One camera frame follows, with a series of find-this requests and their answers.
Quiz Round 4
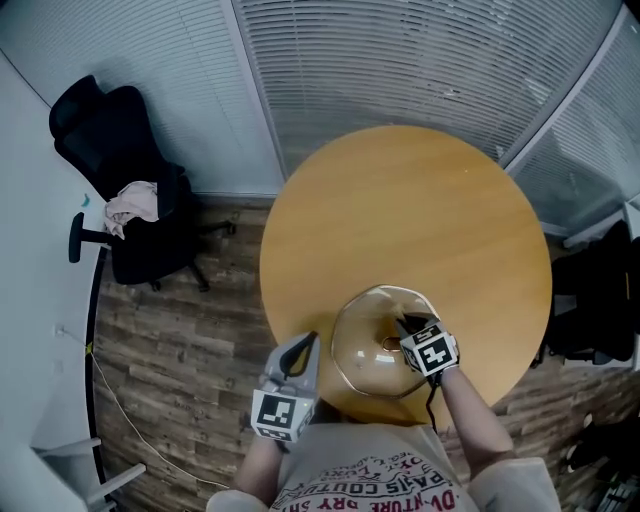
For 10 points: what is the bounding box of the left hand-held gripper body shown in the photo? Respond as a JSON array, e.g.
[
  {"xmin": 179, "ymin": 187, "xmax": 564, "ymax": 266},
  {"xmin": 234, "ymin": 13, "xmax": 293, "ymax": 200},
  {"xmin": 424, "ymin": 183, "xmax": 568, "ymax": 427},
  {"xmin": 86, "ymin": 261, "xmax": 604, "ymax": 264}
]
[{"xmin": 249, "ymin": 378, "xmax": 321, "ymax": 442}]

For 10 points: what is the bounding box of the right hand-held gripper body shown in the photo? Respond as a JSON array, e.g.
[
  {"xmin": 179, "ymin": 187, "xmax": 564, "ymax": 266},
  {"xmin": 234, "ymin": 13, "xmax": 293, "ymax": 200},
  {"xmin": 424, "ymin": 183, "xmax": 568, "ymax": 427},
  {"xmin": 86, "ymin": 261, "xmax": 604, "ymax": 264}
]
[{"xmin": 398, "ymin": 321, "xmax": 461, "ymax": 379}]

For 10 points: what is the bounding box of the octagonal glass lid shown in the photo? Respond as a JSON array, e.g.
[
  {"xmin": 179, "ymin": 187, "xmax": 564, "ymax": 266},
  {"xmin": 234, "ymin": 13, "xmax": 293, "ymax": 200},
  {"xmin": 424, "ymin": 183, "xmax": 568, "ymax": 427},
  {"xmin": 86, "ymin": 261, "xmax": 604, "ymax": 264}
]
[{"xmin": 330, "ymin": 284, "xmax": 444, "ymax": 400}]

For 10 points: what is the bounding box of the person's left forearm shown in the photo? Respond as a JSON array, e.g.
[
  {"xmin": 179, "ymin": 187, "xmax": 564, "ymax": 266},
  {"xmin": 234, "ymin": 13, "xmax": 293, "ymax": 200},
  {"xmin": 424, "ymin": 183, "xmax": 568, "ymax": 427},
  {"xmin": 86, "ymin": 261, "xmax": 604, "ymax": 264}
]
[{"xmin": 233, "ymin": 434, "xmax": 286, "ymax": 496}]

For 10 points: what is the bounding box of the person's right forearm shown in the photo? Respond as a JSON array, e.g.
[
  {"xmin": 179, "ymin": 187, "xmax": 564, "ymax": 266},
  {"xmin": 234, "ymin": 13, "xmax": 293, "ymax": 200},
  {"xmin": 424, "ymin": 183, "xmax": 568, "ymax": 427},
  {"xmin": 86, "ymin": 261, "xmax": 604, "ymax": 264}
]
[{"xmin": 439, "ymin": 367, "xmax": 516, "ymax": 484}]

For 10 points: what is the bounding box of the person's printed beige shirt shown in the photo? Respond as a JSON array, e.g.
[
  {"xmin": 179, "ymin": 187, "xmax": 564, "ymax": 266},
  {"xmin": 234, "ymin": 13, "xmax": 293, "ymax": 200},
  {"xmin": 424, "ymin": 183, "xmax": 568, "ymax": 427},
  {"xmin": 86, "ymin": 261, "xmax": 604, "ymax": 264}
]
[{"xmin": 207, "ymin": 422, "xmax": 564, "ymax": 512}]

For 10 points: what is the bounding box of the black office chair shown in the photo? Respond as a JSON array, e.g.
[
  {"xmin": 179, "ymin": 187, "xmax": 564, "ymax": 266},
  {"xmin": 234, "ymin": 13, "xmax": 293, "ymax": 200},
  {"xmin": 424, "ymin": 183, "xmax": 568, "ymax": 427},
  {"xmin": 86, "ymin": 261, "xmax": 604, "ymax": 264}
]
[
  {"xmin": 532, "ymin": 219, "xmax": 640, "ymax": 372},
  {"xmin": 48, "ymin": 74, "xmax": 237, "ymax": 294}
]

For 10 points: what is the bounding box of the pink crumpled cloth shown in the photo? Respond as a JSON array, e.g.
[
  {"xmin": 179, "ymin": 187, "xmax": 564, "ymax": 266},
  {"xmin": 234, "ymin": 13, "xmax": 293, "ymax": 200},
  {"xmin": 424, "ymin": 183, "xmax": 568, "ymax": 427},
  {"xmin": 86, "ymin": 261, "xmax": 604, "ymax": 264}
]
[{"xmin": 103, "ymin": 180, "xmax": 160, "ymax": 240}]

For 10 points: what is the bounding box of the white window blind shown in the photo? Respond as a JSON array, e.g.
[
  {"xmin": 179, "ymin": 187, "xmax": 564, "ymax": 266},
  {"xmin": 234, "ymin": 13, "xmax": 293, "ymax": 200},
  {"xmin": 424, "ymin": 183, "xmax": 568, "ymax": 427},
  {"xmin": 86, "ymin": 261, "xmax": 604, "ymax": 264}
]
[
  {"xmin": 507, "ymin": 84, "xmax": 640, "ymax": 236},
  {"xmin": 232, "ymin": 0, "xmax": 626, "ymax": 176},
  {"xmin": 0, "ymin": 0, "xmax": 281, "ymax": 195}
]

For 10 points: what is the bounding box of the white cable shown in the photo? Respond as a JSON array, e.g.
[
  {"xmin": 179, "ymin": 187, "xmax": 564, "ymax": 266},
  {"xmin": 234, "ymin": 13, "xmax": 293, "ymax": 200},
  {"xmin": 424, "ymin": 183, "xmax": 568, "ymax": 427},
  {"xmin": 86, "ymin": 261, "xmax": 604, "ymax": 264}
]
[{"xmin": 55, "ymin": 325, "xmax": 234, "ymax": 490}]

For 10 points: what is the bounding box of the white furniture frame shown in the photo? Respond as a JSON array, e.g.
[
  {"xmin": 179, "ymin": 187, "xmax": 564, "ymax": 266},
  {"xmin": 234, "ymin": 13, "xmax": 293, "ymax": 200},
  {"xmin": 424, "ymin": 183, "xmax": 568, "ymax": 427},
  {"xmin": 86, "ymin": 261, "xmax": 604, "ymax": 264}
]
[{"xmin": 29, "ymin": 435, "xmax": 147, "ymax": 509}]

